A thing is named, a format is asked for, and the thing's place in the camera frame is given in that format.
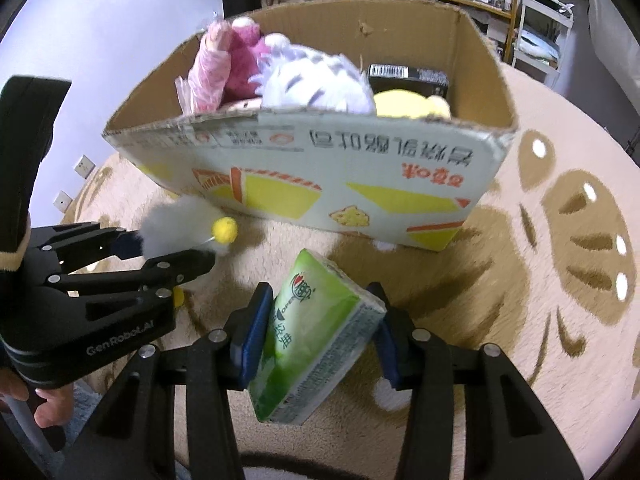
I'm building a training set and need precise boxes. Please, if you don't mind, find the white fluffy yellow-footed plush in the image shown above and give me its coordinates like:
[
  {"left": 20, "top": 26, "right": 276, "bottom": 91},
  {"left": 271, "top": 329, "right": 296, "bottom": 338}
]
[{"left": 139, "top": 195, "right": 240, "bottom": 309}]

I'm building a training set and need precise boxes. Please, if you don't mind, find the green tissue pack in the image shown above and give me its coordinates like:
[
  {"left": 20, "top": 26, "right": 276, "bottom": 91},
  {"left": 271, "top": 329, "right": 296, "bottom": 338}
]
[{"left": 248, "top": 249, "right": 386, "bottom": 426}]

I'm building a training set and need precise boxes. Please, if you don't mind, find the pink patterned plastic pack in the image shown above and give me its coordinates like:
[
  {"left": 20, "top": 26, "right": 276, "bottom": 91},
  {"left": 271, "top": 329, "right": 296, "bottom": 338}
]
[{"left": 175, "top": 20, "right": 233, "bottom": 115}]

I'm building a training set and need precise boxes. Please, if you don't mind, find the purple striped plush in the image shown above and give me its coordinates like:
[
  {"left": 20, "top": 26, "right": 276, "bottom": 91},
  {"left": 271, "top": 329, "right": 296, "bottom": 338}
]
[{"left": 247, "top": 44, "right": 376, "bottom": 115}]

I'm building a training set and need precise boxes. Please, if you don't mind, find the pink bear plush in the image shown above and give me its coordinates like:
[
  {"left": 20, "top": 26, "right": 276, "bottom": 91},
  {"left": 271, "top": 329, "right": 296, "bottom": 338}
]
[{"left": 224, "top": 16, "right": 288, "bottom": 103}]

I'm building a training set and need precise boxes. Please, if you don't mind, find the black tissue pack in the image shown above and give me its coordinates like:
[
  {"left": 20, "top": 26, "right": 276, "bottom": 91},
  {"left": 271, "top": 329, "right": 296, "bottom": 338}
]
[{"left": 367, "top": 63, "right": 449, "bottom": 99}]

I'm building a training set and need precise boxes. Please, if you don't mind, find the person's left hand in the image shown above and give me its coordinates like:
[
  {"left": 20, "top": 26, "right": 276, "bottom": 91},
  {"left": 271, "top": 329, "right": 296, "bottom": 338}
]
[{"left": 0, "top": 367, "right": 74, "bottom": 429}]

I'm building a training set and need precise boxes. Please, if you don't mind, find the person's blue jeans leg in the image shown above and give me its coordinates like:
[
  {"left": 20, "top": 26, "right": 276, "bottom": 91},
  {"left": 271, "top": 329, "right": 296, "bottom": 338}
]
[{"left": 3, "top": 379, "right": 102, "bottom": 479}]

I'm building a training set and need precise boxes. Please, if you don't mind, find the black white fluffy slipper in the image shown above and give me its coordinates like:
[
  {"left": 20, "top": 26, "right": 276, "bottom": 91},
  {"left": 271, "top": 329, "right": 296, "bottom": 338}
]
[{"left": 240, "top": 452, "right": 366, "bottom": 480}]

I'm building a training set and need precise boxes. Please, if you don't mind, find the beige patterned round rug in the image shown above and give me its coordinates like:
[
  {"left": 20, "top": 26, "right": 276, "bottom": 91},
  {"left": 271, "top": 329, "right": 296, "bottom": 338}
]
[{"left": 63, "top": 65, "right": 639, "bottom": 479}]

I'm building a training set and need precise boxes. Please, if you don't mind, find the pink pig plush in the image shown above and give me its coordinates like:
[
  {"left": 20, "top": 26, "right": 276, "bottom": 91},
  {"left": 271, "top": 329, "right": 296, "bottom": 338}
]
[{"left": 218, "top": 98, "right": 262, "bottom": 114}]

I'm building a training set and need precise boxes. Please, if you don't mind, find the open cardboard box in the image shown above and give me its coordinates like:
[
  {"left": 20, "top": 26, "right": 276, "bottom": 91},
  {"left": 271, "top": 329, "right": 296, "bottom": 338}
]
[{"left": 103, "top": 0, "right": 518, "bottom": 252}]

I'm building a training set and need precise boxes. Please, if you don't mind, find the yellow round plush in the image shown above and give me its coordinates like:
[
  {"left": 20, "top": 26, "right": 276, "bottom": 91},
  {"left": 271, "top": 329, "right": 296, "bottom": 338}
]
[{"left": 374, "top": 89, "right": 451, "bottom": 119}]

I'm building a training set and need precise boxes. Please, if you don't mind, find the beige hanging curtain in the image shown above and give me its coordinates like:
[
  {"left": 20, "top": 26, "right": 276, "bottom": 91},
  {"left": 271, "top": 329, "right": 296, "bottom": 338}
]
[{"left": 546, "top": 0, "right": 640, "bottom": 149}]

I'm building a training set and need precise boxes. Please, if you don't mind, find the white metal cart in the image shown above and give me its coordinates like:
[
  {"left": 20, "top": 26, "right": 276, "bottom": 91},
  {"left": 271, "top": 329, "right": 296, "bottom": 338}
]
[{"left": 511, "top": 0, "right": 575, "bottom": 88}]

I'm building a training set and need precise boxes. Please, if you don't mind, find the white wall socket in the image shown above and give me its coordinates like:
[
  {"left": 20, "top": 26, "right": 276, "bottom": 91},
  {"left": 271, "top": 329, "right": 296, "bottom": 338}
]
[
  {"left": 53, "top": 191, "right": 73, "bottom": 214},
  {"left": 74, "top": 155, "right": 96, "bottom": 179}
]

